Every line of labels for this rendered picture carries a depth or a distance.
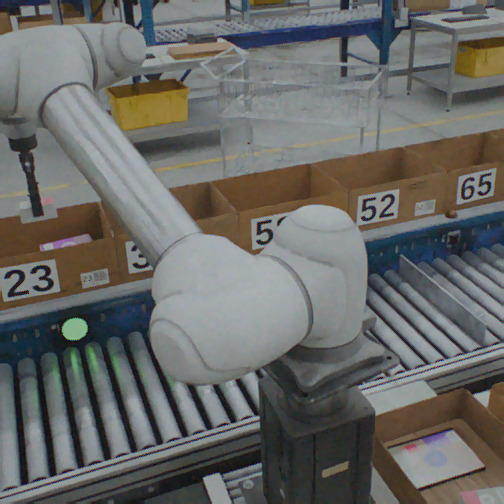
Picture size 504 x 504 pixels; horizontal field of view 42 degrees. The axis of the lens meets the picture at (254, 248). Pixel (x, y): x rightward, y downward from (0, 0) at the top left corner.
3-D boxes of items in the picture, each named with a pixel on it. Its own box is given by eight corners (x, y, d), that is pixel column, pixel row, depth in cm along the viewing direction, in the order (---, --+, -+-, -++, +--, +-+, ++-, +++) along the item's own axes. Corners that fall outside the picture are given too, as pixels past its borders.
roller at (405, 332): (434, 377, 186) (435, 363, 184) (347, 288, 229) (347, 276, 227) (448, 372, 187) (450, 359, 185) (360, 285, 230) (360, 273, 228)
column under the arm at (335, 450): (398, 540, 134) (410, 419, 119) (280, 583, 127) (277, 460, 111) (341, 452, 156) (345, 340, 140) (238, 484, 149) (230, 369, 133)
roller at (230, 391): (240, 436, 169) (239, 421, 166) (186, 328, 212) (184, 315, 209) (258, 431, 170) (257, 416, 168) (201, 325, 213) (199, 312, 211)
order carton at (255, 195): (240, 260, 213) (237, 212, 205) (212, 223, 238) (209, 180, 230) (347, 236, 225) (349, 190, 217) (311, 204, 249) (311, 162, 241)
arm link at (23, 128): (33, 107, 182) (37, 128, 185) (-2, 112, 179) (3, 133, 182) (35, 116, 174) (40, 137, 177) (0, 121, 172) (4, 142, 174)
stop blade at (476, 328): (482, 350, 193) (485, 324, 189) (398, 276, 231) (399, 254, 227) (483, 349, 193) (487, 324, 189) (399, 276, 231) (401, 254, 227)
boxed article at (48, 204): (57, 217, 191) (54, 203, 188) (21, 223, 188) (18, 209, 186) (55, 210, 195) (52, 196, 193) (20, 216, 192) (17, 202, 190)
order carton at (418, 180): (346, 236, 225) (348, 191, 217) (310, 204, 249) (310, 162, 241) (444, 215, 237) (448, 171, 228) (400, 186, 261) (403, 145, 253)
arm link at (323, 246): (382, 323, 117) (393, 212, 106) (312, 368, 106) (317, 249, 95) (315, 288, 127) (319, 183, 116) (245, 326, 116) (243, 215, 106)
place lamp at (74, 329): (65, 343, 195) (61, 324, 191) (64, 340, 196) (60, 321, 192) (89, 337, 197) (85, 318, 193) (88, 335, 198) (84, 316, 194)
